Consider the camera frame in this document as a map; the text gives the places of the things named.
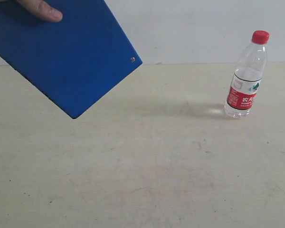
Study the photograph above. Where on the person's bare hand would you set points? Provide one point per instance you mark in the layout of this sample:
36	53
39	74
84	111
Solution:
41	10

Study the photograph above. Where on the blue file folder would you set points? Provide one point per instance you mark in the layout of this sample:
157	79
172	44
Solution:
74	62

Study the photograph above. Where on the clear water bottle red cap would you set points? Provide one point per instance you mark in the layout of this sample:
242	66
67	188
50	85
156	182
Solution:
247	76

